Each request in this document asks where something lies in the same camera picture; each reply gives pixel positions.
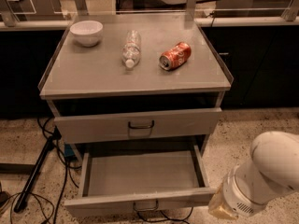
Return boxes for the grey drawer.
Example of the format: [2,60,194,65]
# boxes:
[54,108,221,144]
[64,136,215,217]

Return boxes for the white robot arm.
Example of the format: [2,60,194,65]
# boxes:
[208,132,299,220]

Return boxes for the grey top drawer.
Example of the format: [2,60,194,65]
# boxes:
[54,108,221,144]

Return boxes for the grey drawer cabinet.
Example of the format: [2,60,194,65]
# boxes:
[37,13,235,165]

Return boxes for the orange soda can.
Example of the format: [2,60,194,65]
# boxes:
[159,42,192,71]

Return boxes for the blue box behind cabinet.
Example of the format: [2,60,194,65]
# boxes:
[64,144,75,159]

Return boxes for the clear plastic water bottle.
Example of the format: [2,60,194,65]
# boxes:
[122,30,141,69]

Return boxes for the black pole on floor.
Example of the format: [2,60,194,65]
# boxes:
[14,130,61,213]

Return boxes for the white ceramic bowl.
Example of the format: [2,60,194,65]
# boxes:
[70,21,104,47]

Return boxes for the clear acrylic barrier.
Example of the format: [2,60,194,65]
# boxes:
[0,0,299,28]

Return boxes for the black cable under cabinet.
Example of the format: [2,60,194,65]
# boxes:
[136,206,194,224]

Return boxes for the black floor cables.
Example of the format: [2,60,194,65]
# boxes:
[8,117,82,224]

